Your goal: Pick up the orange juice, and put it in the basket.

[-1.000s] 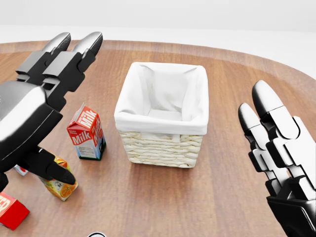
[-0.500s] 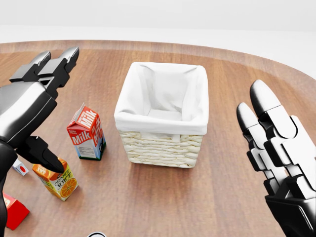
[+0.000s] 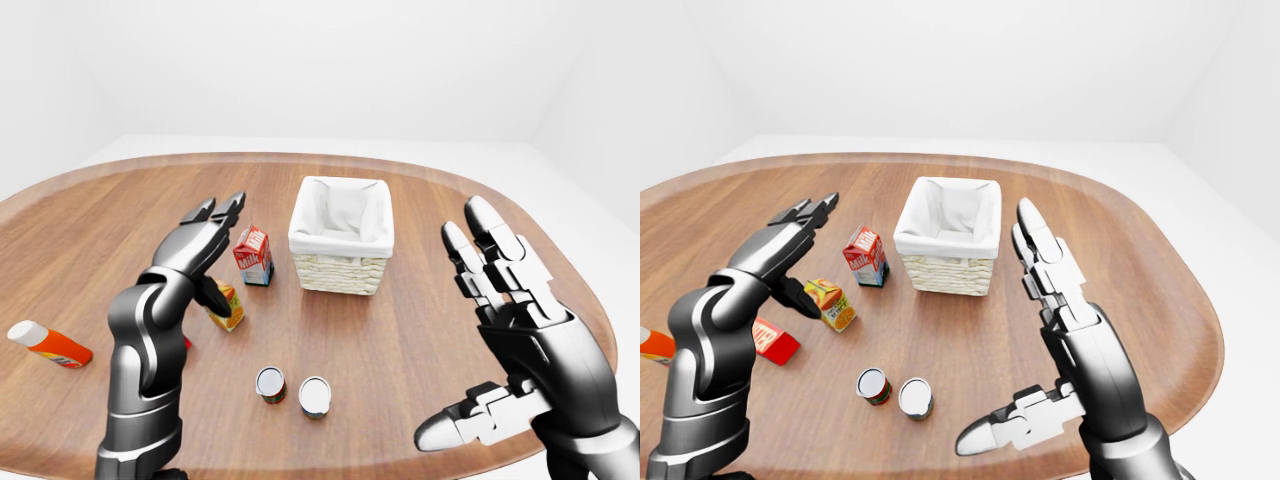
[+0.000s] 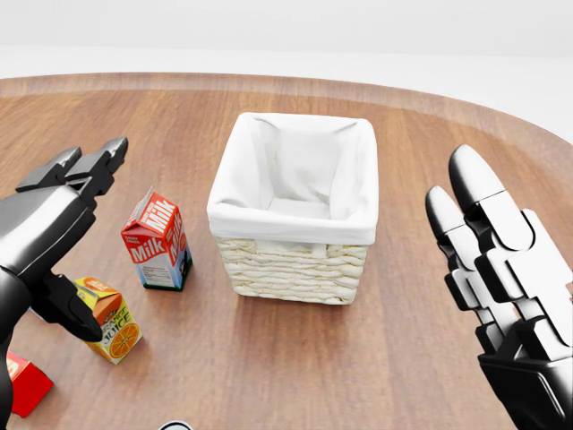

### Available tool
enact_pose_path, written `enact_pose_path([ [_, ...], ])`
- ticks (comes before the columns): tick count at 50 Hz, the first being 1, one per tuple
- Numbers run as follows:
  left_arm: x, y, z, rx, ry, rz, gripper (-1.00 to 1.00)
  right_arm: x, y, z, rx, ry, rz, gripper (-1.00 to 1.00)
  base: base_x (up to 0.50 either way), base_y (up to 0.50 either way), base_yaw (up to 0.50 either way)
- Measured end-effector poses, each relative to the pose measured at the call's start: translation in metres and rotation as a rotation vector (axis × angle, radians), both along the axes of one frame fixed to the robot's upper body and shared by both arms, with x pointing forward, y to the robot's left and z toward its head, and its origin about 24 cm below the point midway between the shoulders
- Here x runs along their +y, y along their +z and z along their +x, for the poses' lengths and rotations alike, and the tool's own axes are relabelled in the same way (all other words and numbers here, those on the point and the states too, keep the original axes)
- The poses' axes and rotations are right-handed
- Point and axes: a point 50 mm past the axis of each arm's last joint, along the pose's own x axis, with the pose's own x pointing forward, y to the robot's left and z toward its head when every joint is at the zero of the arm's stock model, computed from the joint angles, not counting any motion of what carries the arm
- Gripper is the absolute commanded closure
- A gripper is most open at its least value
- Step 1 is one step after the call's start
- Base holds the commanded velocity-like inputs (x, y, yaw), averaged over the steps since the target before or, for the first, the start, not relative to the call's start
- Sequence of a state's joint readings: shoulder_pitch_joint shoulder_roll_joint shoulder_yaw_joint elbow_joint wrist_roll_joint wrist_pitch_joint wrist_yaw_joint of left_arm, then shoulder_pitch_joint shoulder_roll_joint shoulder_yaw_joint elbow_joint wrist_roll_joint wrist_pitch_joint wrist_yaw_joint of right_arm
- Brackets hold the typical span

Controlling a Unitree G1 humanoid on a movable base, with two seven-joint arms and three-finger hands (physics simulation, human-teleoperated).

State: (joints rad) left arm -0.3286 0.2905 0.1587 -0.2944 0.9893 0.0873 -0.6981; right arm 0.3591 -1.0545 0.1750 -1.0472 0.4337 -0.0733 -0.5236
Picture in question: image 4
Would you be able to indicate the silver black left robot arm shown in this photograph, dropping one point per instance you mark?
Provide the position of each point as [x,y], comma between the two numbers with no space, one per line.
[3,380]

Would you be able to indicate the red milk carton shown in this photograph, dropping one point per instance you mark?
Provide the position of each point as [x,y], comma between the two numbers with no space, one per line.
[156,246]

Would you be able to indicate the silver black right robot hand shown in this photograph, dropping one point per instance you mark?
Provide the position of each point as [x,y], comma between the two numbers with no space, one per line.
[515,277]

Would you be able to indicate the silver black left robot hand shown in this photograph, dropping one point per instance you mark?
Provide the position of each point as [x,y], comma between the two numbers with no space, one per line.
[40,228]

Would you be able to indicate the white cloth basket liner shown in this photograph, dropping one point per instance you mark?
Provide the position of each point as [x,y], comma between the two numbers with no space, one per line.
[295,179]

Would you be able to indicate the round black white object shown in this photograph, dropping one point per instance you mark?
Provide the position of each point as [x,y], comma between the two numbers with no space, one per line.
[176,426]

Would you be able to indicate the orange juice carton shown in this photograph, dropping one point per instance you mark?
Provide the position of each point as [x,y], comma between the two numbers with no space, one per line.
[118,331]

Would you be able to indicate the woven cream wicker basket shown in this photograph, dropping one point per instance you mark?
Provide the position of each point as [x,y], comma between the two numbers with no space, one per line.
[291,273]

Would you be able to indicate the red printed box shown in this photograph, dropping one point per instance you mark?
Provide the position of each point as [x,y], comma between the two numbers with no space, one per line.
[29,385]

